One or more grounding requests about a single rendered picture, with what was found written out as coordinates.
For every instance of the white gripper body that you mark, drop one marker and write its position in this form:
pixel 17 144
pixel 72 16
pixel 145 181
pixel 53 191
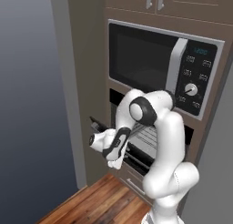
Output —
pixel 115 164

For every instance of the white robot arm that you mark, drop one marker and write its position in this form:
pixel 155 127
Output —
pixel 170 148

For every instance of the brown tall cabinet housing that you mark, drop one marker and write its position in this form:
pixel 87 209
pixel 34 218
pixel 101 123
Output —
pixel 88 82

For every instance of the black oven door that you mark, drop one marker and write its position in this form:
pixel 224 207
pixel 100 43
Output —
pixel 140 164

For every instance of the black microwave door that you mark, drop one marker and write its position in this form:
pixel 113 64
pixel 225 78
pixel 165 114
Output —
pixel 142 57

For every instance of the metal oven rack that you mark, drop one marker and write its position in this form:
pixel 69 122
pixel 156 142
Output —
pixel 147 138

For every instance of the white microwave knob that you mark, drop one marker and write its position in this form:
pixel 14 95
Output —
pixel 191 89

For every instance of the brown drawer front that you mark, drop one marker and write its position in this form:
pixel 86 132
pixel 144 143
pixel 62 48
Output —
pixel 129 176

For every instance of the black built-in oven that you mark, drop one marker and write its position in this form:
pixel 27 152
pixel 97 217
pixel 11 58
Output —
pixel 115 97

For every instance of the silver black microwave oven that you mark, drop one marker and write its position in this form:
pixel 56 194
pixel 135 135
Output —
pixel 209 82

